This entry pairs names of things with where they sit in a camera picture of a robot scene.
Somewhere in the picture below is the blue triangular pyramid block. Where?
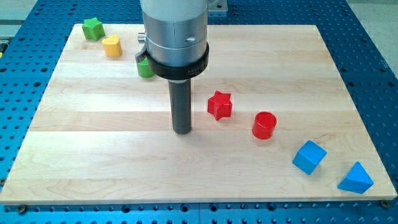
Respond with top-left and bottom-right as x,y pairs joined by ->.
337,162 -> 374,194

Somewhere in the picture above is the blue perforated metal base plate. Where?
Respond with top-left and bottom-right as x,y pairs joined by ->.
1,1 -> 397,223

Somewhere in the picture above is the light wooden board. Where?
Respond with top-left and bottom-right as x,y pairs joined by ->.
1,24 -> 397,205

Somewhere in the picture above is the green star block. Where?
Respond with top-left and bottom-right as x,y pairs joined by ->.
82,17 -> 105,41

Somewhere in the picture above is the red star block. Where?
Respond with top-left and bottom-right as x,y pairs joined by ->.
207,90 -> 233,121

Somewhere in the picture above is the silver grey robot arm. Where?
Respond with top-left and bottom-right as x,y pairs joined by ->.
135,0 -> 228,83

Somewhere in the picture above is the green cylinder block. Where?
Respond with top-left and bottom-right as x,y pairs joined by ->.
137,58 -> 154,78

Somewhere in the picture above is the yellow heart block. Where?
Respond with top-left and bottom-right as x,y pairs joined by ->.
102,35 -> 123,57

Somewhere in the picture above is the red cylinder block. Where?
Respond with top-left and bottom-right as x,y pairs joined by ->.
252,111 -> 277,140

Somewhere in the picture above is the blue cube block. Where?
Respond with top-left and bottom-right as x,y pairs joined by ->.
292,140 -> 327,175

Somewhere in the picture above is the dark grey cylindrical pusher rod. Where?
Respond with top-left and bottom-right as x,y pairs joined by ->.
169,80 -> 192,134

